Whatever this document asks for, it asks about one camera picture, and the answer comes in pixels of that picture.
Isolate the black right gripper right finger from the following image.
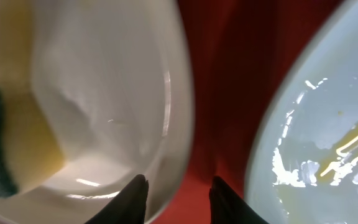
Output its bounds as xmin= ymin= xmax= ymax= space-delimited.
xmin=209 ymin=176 xmax=268 ymax=224

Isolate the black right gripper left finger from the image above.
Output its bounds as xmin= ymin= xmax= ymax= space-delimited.
xmin=86 ymin=174 xmax=149 ymax=224

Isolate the yellow green scrub sponge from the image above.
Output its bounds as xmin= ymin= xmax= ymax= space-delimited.
xmin=0 ymin=93 xmax=64 ymax=198

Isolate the white plate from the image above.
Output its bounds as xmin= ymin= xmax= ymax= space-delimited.
xmin=0 ymin=0 xmax=194 ymax=223

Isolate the red plastic tray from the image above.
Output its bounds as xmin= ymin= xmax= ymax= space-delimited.
xmin=157 ymin=0 xmax=340 ymax=223

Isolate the light blue plate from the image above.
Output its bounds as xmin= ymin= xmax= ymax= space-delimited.
xmin=244 ymin=1 xmax=358 ymax=223

